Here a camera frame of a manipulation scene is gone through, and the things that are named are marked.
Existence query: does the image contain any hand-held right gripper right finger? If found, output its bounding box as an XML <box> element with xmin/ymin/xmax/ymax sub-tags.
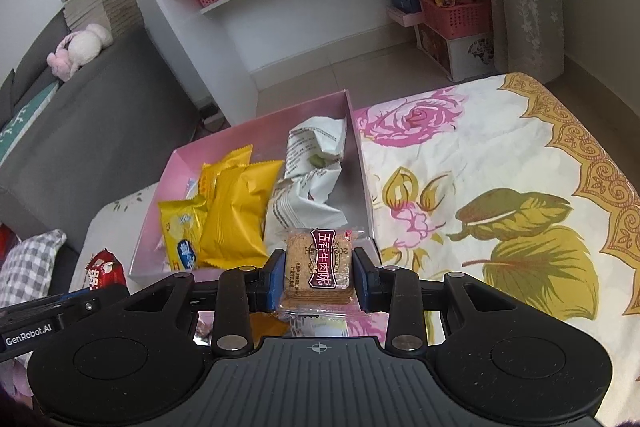
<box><xmin>352</xmin><ymin>247</ymin><xmax>521</xmax><ymax>353</ymax></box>

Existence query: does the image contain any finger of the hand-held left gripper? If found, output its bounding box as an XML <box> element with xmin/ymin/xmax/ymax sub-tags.
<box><xmin>65</xmin><ymin>284</ymin><xmax>130</xmax><ymax>323</ymax></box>

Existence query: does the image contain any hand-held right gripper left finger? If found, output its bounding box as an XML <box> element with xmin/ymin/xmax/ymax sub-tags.
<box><xmin>120</xmin><ymin>248</ymin><xmax>288</xmax><ymax>356</ymax></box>

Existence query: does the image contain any red snack packet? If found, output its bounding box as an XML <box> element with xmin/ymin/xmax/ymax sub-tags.
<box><xmin>85</xmin><ymin>248</ymin><xmax>126</xmax><ymax>290</ymax></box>

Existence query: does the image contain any brown cracker packet maroon label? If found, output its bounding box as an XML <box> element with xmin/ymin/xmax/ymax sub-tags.
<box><xmin>277</xmin><ymin>227</ymin><xmax>366</xmax><ymax>320</ymax></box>

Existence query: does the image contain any yellow wafer packet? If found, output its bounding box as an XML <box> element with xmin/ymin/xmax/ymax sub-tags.
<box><xmin>200</xmin><ymin>147</ymin><xmax>253</xmax><ymax>198</ymax></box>
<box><xmin>197</xmin><ymin>161</ymin><xmax>285</xmax><ymax>269</ymax></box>

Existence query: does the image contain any small white striped packet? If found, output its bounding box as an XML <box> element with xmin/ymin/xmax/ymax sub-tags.
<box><xmin>264</xmin><ymin>157</ymin><xmax>351</xmax><ymax>240</ymax></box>

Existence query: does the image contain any yellow chip packet blue label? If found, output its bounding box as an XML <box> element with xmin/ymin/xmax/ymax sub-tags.
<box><xmin>159</xmin><ymin>194</ymin><xmax>211</xmax><ymax>270</ymax></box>

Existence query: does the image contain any large white snack packet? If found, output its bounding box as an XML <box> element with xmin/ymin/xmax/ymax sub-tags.
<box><xmin>285</xmin><ymin>116</ymin><xmax>348</xmax><ymax>180</ymax></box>

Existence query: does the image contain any pink cardboard box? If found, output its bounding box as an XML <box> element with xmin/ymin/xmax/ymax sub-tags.
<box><xmin>127</xmin><ymin>89</ymin><xmax>379</xmax><ymax>293</ymax></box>

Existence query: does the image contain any orange snack packet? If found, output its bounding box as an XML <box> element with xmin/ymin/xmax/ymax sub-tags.
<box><xmin>249</xmin><ymin>313</ymin><xmax>292</xmax><ymax>339</ymax></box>

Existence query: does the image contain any grey checked pillow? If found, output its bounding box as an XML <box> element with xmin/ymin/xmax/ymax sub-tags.
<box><xmin>0</xmin><ymin>229</ymin><xmax>68</xmax><ymax>308</ymax></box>

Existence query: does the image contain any grey sofa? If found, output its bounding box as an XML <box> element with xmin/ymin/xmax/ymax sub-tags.
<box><xmin>0</xmin><ymin>9</ymin><xmax>201</xmax><ymax>233</ymax></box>

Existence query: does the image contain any teal patterned pillow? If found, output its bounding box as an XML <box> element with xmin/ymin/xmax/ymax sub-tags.
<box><xmin>0</xmin><ymin>82</ymin><xmax>58</xmax><ymax>158</ymax></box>

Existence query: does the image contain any white shelf unit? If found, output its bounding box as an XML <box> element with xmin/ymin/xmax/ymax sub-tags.
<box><xmin>117</xmin><ymin>0</ymin><xmax>496</xmax><ymax>128</ymax></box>

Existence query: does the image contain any pink and white plush toy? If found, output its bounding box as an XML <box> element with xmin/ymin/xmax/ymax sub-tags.
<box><xmin>47</xmin><ymin>23</ymin><xmax>113</xmax><ymax>82</ymax></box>

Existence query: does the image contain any white printed crate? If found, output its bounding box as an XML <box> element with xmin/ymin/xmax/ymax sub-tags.
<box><xmin>415</xmin><ymin>22</ymin><xmax>496</xmax><ymax>82</ymax></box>

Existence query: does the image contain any small pink rack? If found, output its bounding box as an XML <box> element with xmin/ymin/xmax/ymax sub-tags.
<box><xmin>387</xmin><ymin>7</ymin><xmax>426</xmax><ymax>28</ymax></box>

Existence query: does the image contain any large pink plastic basket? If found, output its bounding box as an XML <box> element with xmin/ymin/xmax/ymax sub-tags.
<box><xmin>419</xmin><ymin>0</ymin><xmax>493</xmax><ymax>40</ymax></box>

